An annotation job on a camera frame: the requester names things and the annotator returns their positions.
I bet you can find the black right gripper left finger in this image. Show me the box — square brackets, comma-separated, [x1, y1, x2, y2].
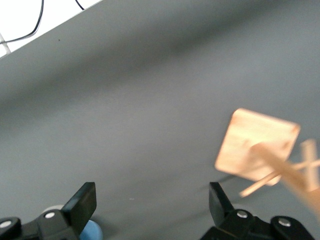
[0, 181, 97, 240]

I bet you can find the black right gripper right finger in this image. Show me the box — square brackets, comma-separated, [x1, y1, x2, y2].
[199, 181, 316, 240]

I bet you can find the light blue plastic cup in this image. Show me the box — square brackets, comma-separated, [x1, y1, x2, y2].
[79, 219, 104, 240]

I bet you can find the wooden cup rack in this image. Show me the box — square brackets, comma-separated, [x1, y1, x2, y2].
[214, 107, 320, 221]

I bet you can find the white cable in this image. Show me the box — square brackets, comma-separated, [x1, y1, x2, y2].
[0, 32, 12, 55]

